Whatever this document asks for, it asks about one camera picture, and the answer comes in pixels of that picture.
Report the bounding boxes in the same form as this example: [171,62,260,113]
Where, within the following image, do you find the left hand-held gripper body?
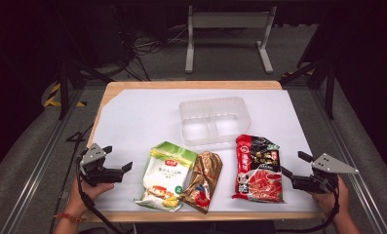
[78,142,125,188]

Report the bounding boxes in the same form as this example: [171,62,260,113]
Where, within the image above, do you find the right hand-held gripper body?
[291,153,360,195]

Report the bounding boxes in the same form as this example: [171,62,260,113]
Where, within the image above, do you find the red and black sauce packet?
[231,134,286,205]

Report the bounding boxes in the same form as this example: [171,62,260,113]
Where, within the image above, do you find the white and green food packet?
[134,140,199,213]

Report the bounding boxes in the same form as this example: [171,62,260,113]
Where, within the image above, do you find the gold foil packet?
[178,150,224,215]

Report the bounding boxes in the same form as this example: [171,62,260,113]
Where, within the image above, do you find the clear plastic container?
[177,96,252,147]

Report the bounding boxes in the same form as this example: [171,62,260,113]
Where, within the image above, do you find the person's right hand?
[309,176,351,218]

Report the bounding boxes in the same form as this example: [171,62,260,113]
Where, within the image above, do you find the person's left hand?
[65,179,115,217]

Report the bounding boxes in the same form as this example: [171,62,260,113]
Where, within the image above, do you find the black tape floor mark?
[66,131,87,143]

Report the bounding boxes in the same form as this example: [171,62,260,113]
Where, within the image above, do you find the white paper sheet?
[89,89,322,213]

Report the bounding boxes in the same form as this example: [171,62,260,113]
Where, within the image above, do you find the black metal stand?
[56,6,115,121]
[280,13,336,120]

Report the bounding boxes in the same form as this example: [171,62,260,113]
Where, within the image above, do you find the yellow and black hazard tape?
[43,83,87,108]

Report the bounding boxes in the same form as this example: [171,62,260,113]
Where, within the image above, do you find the white metal stand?
[184,5,278,74]

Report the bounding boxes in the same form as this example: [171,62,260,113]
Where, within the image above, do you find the aluminium floor rail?
[0,89,85,234]
[311,89,387,234]

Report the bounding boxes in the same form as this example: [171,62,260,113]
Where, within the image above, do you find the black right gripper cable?
[275,184,341,234]

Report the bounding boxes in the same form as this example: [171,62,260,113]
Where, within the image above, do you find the red braided bracelet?
[54,213,88,224]

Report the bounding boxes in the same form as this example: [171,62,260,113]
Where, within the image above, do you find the tangle of black floor cables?
[114,6,189,82]

